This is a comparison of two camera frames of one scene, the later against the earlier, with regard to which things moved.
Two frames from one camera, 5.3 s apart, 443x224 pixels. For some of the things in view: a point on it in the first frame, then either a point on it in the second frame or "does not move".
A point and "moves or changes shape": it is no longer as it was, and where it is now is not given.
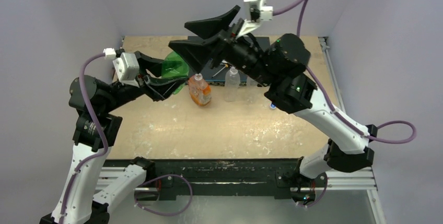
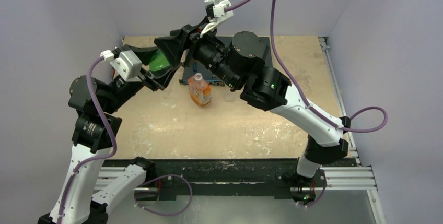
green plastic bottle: [172, 67] moves or changes shape
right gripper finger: [198, 54] to [174, 45]
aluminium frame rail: [360, 179] does not move
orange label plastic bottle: [199, 90] does not move
